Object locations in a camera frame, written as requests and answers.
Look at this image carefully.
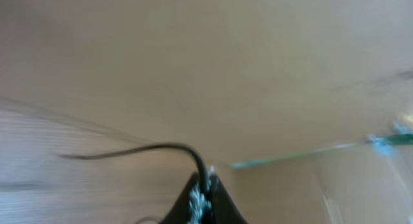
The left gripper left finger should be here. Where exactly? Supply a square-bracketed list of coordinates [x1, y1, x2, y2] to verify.
[159, 172, 202, 224]

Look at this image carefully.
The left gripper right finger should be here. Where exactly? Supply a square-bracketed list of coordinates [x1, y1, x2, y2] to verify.
[206, 174, 247, 224]

